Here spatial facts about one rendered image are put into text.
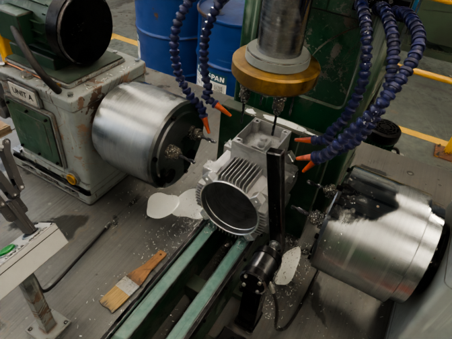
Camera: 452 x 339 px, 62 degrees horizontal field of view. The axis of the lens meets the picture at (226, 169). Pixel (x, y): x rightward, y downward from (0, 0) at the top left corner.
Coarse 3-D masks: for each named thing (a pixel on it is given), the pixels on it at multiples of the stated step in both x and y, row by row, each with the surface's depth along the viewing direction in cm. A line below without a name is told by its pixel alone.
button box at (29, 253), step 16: (48, 224) 72; (16, 240) 72; (32, 240) 68; (48, 240) 71; (64, 240) 73; (0, 256) 67; (16, 256) 66; (32, 256) 68; (48, 256) 70; (0, 272) 64; (16, 272) 66; (32, 272) 68; (0, 288) 64
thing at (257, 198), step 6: (288, 156) 93; (294, 156) 94; (288, 162) 94; (204, 174) 86; (210, 174) 85; (216, 174) 86; (204, 180) 86; (210, 180) 85; (258, 192) 81; (252, 198) 81; (258, 198) 81; (264, 198) 82; (258, 204) 81; (204, 216) 94; (252, 234) 89; (246, 240) 90; (252, 240) 89
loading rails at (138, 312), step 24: (192, 240) 92; (216, 240) 99; (240, 240) 93; (264, 240) 105; (168, 264) 85; (192, 264) 90; (240, 264) 88; (144, 288) 80; (168, 288) 82; (192, 288) 90; (216, 288) 83; (240, 288) 93; (144, 312) 77; (168, 312) 88; (192, 312) 78; (216, 312) 86; (120, 336) 73; (144, 336) 80; (168, 336) 74; (192, 336) 75
